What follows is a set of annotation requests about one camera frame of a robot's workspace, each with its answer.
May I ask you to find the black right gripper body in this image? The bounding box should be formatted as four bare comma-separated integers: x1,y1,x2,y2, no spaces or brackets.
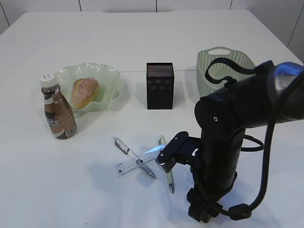
187,95,245,216

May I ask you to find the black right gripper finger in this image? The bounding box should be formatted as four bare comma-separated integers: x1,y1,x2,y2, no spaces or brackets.
188,202,206,219

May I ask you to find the cream white click pen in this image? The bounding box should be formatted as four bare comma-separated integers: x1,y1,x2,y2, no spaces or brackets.
158,135,175,193

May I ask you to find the sugared bread loaf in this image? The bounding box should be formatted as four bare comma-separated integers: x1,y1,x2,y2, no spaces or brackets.
71,77,100,109

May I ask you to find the brown plastic drink bottle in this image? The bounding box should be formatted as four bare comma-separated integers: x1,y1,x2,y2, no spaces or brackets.
39,73,77,140

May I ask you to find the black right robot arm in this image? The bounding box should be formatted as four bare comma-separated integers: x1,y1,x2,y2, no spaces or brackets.
192,57,304,222

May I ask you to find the green plastic woven basket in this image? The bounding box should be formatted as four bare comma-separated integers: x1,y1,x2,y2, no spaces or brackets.
196,47,255,97

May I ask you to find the black mesh pen holder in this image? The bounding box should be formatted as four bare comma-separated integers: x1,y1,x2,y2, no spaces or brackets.
146,63,174,110

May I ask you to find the white grey click pen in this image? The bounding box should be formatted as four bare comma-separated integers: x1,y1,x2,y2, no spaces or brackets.
114,137,156,179

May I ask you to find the green wavy glass plate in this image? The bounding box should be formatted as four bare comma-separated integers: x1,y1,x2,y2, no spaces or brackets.
55,62,121,115

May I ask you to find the clear plastic ruler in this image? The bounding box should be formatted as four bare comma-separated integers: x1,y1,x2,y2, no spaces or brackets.
115,145,165,177

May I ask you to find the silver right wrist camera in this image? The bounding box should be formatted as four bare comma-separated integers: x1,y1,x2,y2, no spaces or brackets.
155,131,201,173

